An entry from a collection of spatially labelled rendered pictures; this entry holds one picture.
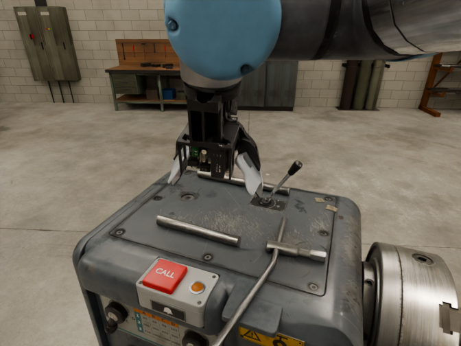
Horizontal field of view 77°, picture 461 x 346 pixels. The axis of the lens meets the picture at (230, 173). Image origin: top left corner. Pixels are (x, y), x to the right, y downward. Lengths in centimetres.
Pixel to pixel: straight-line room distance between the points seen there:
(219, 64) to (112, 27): 739
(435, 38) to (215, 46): 12
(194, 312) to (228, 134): 31
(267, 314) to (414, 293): 29
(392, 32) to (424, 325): 55
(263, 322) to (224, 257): 16
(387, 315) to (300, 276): 17
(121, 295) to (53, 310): 179
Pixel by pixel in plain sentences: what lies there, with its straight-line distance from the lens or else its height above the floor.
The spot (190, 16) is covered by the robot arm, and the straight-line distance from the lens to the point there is 20.
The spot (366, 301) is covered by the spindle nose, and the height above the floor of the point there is 117.
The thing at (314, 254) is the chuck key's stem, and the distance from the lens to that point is 60.
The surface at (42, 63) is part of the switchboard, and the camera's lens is 819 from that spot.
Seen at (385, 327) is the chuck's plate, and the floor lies 118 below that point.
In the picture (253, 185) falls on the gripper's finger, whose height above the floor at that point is 145.
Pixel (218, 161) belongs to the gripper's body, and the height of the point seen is 151.
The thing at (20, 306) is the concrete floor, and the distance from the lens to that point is 255.
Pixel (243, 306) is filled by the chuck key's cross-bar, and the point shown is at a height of 127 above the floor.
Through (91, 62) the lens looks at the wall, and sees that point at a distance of 789.
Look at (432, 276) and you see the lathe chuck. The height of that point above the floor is 124.
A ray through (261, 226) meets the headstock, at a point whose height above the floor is 126.
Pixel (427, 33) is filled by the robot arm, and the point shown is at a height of 166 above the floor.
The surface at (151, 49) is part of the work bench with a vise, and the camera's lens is 725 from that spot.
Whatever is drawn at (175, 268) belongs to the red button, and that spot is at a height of 127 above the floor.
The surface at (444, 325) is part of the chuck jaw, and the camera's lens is 69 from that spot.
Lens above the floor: 166
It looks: 27 degrees down
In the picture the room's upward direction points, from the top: straight up
